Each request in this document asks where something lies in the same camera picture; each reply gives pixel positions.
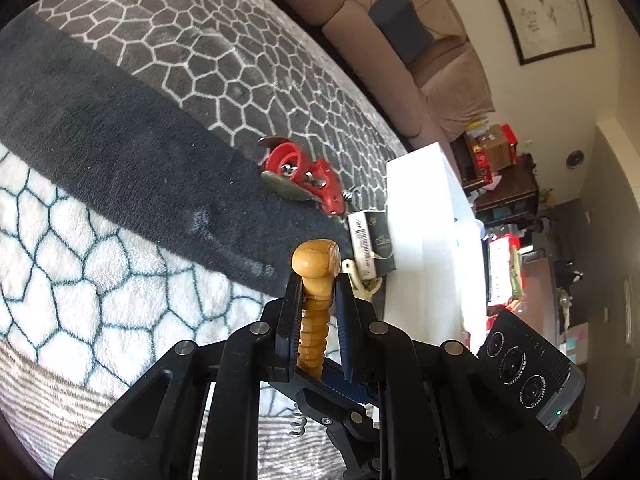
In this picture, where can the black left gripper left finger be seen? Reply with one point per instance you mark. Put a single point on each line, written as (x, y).
(264, 351)

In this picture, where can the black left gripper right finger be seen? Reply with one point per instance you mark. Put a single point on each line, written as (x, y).
(383, 358)

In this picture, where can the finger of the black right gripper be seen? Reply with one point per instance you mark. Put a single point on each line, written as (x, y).
(348, 426)

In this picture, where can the yellow handled corkscrew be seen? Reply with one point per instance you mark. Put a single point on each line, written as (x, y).
(317, 262)

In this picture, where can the white storage bin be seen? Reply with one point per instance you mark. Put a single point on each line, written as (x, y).
(437, 291)

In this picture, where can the black and white small box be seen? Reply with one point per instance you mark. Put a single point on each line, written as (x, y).
(372, 247)

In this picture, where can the dark wooden cabinet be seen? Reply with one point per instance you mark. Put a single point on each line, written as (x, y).
(499, 181)

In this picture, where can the patterned fleece blanket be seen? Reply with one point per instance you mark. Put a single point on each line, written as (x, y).
(133, 214)

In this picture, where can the brown sofa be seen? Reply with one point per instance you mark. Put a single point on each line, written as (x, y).
(432, 100)

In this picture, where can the dark blue cushion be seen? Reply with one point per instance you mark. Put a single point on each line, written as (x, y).
(402, 28)

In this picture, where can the black camera box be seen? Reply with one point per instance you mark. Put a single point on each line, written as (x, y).
(536, 373)

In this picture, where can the framed wall painting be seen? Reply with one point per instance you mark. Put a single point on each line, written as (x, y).
(543, 29)

